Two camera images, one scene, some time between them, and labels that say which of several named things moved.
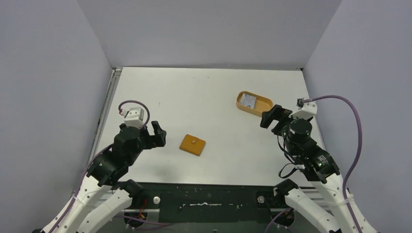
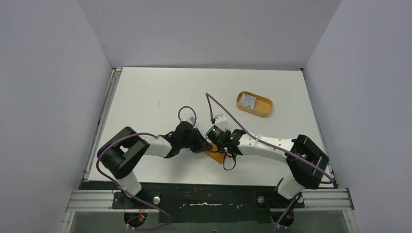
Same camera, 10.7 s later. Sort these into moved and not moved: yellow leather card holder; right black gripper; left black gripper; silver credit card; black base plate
Moved: right black gripper; yellow leather card holder; left black gripper
Not moved: silver credit card; black base plate
